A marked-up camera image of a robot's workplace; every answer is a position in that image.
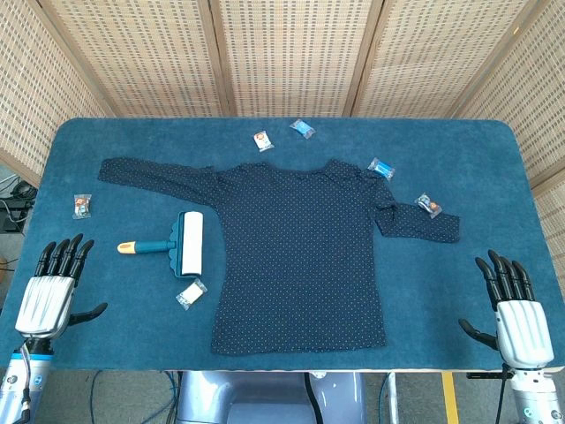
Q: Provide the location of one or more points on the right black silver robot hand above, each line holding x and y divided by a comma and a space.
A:
523, 331

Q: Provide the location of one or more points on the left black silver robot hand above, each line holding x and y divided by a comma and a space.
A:
44, 305

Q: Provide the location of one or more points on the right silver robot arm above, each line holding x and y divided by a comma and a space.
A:
536, 397

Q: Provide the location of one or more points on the purple-grey robot base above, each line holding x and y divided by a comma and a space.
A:
269, 397

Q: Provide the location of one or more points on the navy polka dot shirt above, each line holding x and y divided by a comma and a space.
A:
300, 247

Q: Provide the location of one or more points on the blue carpet table cover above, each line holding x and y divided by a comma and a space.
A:
441, 287

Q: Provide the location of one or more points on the brown orange snack packet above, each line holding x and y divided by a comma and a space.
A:
82, 206

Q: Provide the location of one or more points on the white table leg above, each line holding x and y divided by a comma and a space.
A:
390, 397

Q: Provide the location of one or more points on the dark orange snack packet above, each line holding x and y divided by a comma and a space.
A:
428, 205

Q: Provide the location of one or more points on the blue snack packet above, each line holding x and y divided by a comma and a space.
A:
381, 168
303, 128

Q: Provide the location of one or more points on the white orange snack packet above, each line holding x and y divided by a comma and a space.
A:
263, 140

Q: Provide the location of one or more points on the bamboo folding screen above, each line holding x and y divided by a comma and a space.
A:
291, 57

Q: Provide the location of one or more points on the black bracket bar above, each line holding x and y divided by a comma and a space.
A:
485, 376

